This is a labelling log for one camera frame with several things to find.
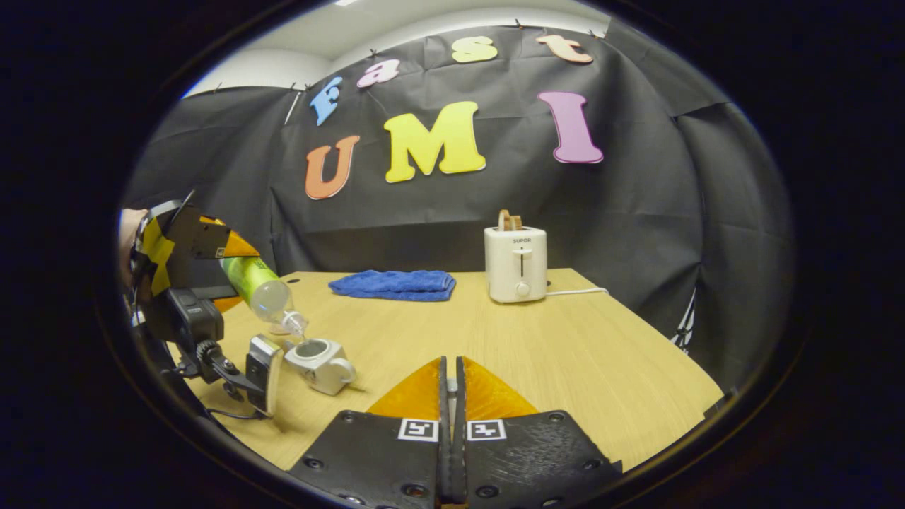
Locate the white toaster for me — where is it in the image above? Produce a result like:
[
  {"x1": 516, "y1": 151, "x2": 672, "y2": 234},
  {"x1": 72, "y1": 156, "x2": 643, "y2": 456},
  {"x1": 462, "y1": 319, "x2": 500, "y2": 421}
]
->
[{"x1": 484, "y1": 226, "x2": 549, "y2": 304}]

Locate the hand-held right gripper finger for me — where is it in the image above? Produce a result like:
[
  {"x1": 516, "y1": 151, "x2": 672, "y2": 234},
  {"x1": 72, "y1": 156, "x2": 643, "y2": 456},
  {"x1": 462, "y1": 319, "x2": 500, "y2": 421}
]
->
[
  {"x1": 452, "y1": 356, "x2": 624, "y2": 509},
  {"x1": 286, "y1": 356, "x2": 452, "y2": 509}
]

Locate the thin black cable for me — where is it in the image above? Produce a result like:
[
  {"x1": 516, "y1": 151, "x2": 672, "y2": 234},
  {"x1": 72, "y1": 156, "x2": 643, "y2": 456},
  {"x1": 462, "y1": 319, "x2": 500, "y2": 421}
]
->
[{"x1": 205, "y1": 406, "x2": 273, "y2": 423}]

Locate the green label water bottle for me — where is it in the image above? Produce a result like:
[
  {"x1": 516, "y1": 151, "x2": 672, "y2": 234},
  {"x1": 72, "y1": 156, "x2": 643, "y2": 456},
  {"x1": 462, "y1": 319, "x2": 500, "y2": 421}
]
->
[{"x1": 219, "y1": 256, "x2": 310, "y2": 337}]

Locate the blue folded towel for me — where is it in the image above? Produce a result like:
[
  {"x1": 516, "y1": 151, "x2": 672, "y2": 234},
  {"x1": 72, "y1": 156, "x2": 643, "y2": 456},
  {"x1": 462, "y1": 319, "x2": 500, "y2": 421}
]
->
[{"x1": 329, "y1": 269, "x2": 457, "y2": 303}]

